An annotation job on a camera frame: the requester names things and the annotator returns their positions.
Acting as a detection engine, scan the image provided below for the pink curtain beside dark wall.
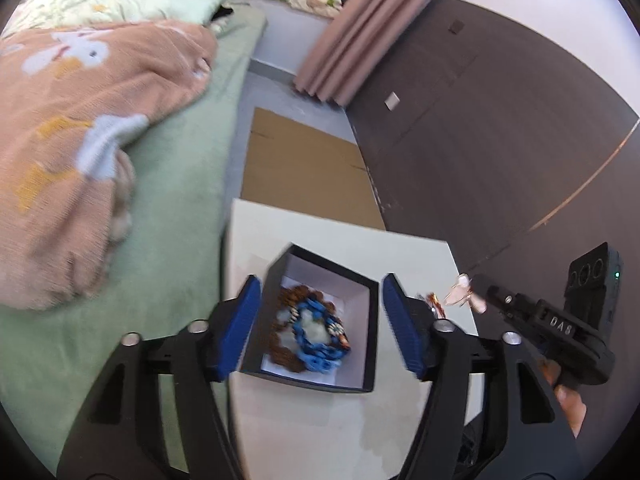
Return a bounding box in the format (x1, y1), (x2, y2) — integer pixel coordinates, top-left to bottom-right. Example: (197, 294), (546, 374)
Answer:
(292, 0), (461, 109)

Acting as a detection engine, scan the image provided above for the person's right hand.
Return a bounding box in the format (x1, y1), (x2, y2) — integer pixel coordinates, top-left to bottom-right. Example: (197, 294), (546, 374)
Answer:
(542, 360), (587, 438)

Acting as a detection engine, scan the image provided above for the blue bead bracelet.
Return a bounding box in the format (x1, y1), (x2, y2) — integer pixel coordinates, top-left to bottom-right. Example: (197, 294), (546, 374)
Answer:
(289, 297), (352, 374)

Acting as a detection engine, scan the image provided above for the small orange hair clip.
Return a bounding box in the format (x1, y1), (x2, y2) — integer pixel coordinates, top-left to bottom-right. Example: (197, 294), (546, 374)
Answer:
(422, 292), (447, 319)

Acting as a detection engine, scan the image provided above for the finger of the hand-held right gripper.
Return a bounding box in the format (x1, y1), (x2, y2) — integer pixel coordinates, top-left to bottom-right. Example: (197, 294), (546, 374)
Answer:
(472, 274), (541, 323)

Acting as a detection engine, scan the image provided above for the pink fleece flower blanket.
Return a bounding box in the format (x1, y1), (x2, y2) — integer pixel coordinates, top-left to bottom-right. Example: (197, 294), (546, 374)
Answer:
(0, 19), (221, 311)

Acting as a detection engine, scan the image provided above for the flat brown cardboard sheet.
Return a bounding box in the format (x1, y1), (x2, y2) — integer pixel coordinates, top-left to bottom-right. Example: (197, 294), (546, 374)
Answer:
(240, 106), (387, 231)

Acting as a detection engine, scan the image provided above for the black jewelry box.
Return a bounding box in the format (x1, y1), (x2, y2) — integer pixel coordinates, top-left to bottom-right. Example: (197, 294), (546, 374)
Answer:
(240, 242), (381, 393)

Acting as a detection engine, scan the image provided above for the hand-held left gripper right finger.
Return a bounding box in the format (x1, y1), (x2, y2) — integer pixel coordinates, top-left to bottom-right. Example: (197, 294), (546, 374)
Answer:
(382, 272), (586, 480)

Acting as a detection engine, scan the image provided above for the brown bead bracelet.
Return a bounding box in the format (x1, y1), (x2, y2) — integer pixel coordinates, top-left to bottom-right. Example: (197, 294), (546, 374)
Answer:
(267, 285), (347, 372)

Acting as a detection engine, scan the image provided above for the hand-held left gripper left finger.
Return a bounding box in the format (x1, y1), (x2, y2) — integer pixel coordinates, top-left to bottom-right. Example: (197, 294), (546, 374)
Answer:
(56, 275), (263, 480)

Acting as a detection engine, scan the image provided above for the pale green pillow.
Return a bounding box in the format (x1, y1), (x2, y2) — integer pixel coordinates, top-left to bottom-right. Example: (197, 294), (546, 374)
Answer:
(85, 0), (233, 27)

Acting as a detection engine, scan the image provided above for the green bed sheet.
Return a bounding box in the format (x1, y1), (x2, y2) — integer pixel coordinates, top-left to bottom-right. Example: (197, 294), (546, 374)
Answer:
(0, 10), (268, 461)

